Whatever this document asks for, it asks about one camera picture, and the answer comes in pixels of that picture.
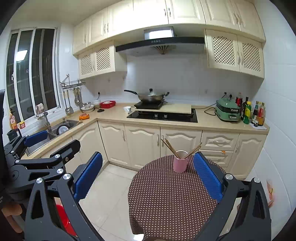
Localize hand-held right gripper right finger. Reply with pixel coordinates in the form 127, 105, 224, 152
193, 152, 272, 241

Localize steel faucet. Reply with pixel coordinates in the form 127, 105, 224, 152
35, 111, 52, 132

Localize black range hood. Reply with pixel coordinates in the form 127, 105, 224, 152
115, 27, 206, 56

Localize cream cabinets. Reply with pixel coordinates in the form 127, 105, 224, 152
42, 120, 267, 180
72, 0, 266, 79

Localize black power cord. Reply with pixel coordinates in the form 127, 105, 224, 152
203, 103, 220, 116

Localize pink cup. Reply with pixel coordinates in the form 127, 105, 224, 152
173, 150, 188, 173

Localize black induction cooker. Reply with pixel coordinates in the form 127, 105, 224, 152
134, 101, 165, 110

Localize steel sink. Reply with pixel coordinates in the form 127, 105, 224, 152
24, 119, 83, 156

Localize dark glass bottle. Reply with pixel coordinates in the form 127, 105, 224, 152
240, 97, 249, 121

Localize beige board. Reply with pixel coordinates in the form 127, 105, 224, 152
134, 103, 192, 114

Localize wire wall rack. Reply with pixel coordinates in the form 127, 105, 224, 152
60, 74, 86, 90

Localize bunch of wooden chopsticks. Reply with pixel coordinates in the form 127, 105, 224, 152
161, 138, 203, 160

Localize sliding window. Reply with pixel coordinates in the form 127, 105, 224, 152
6, 27, 61, 121

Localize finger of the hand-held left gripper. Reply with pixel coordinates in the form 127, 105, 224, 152
3, 129, 49, 163
14, 139, 81, 181

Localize brown polka dot tablecloth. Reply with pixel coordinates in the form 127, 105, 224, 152
128, 155, 228, 241

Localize orange bottle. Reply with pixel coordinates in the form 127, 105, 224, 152
9, 109, 18, 130

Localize black glass gas hob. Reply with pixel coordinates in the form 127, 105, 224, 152
126, 108, 198, 123

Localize cream lower cabinets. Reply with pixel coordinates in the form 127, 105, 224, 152
42, 120, 267, 180

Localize hanging ladle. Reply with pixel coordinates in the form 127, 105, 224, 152
74, 89, 82, 107

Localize cream upper cabinets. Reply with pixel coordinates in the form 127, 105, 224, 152
72, 0, 266, 79

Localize glass wok lid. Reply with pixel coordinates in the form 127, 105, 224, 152
142, 88, 161, 98

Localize steel wok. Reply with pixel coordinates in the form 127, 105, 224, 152
124, 88, 170, 104

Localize stack of bowls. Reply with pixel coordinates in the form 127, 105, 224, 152
80, 102, 95, 113

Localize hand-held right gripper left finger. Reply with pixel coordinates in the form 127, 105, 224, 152
24, 152, 103, 241

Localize hanging spatula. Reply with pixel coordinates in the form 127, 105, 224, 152
65, 90, 74, 115

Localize green electric cooker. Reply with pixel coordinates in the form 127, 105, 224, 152
215, 97, 241, 122

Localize dark sauce bottle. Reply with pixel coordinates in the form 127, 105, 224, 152
252, 101, 259, 126

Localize green bottle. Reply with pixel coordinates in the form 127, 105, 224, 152
243, 101, 252, 125

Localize person's left hand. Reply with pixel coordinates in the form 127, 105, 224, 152
1, 201, 23, 233

